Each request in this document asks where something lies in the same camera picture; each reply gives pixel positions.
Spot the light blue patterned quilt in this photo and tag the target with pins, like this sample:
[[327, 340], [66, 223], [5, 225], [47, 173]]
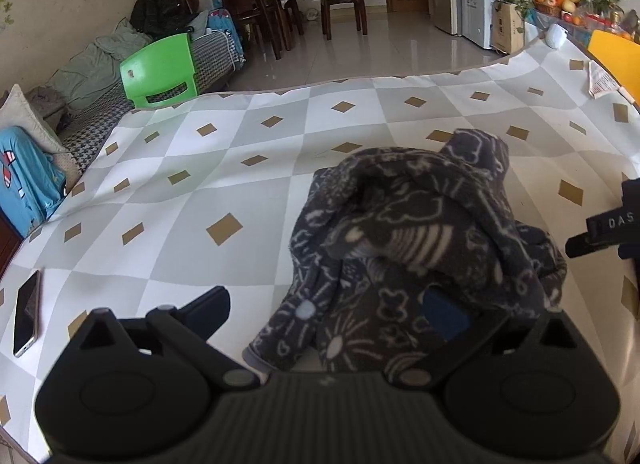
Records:
[[225, 26]]

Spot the cardboard box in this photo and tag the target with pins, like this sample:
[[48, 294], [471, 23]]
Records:
[[507, 26]]

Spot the white paper leaflet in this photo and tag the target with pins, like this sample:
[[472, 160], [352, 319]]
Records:
[[600, 81]]

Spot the small white fan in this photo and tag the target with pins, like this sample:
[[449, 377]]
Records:
[[312, 14]]

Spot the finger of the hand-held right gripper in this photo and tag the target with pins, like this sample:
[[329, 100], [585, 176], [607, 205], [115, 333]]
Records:
[[580, 245]]

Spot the smartphone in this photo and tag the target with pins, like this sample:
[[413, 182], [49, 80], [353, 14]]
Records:
[[26, 314]]

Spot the black jacket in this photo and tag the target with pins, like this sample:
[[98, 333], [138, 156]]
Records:
[[160, 9]]

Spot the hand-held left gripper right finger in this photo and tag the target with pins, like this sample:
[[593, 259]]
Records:
[[445, 316]]

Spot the grey doodle print fleece jacket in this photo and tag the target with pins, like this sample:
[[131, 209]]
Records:
[[400, 204]]

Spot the white chest freezer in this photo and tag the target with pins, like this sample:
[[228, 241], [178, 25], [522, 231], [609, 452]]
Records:
[[475, 4]]

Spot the grey-green blanket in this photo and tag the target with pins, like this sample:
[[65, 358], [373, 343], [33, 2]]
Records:
[[95, 69]]

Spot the beige pillow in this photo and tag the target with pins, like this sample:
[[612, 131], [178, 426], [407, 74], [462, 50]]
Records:
[[20, 114]]

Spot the yellow chair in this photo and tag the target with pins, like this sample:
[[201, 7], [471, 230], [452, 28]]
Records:
[[617, 56]]

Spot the blue cartoon print garment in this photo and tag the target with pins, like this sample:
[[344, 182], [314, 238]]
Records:
[[25, 179]]

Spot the green plastic chair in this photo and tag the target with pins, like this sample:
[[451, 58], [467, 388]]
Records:
[[155, 64]]

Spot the dark wooden cabinet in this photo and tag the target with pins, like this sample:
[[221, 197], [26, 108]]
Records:
[[7, 246]]

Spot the houndstooth covered sofa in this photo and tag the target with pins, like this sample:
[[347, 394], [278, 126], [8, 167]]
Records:
[[215, 59]]

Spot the grey garment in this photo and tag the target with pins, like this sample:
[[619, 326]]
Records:
[[47, 101]]

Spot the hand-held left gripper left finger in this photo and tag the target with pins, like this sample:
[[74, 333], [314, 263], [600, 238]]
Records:
[[210, 309]]

